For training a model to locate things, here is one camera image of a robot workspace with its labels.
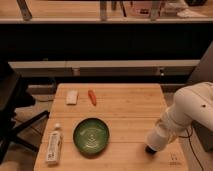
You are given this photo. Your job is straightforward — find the green ceramic bowl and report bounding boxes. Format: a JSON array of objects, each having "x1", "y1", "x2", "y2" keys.
[{"x1": 73, "y1": 118, "x2": 110, "y2": 156}]

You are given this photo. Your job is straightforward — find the black eraser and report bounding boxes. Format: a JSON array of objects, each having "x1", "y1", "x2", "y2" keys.
[{"x1": 145, "y1": 146, "x2": 156, "y2": 155}]

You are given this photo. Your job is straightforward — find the orange carrot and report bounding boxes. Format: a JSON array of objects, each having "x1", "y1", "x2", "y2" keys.
[{"x1": 88, "y1": 90, "x2": 97, "y2": 106}]

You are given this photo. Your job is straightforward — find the white tube with cap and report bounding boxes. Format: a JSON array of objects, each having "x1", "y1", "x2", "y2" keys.
[{"x1": 46, "y1": 123, "x2": 62, "y2": 165}]

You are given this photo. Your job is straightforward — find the black office chair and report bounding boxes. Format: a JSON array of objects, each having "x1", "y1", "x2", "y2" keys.
[{"x1": 0, "y1": 61, "x2": 49, "y2": 164}]

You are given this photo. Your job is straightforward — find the wooden shelf rail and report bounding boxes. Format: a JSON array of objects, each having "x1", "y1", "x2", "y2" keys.
[{"x1": 10, "y1": 60, "x2": 199, "y2": 77}]

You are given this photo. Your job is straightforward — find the black cable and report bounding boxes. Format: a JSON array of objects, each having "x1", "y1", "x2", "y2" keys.
[{"x1": 178, "y1": 128, "x2": 205, "y2": 171}]

